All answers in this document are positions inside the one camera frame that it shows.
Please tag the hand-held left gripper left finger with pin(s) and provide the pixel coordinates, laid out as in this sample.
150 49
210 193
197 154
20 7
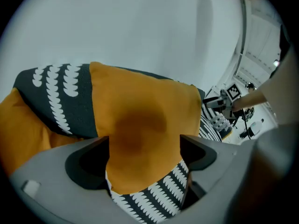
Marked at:
46 171

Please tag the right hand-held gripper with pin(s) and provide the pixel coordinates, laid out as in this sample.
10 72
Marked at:
233 92

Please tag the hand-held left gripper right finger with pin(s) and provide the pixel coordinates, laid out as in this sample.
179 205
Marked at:
224 162

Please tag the person's right forearm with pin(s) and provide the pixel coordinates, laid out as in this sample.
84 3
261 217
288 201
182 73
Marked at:
275 90

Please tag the person's black jacket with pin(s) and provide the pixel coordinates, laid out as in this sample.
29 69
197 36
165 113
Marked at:
283 41

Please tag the black white striped blanket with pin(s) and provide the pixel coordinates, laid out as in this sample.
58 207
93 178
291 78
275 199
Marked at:
77 106

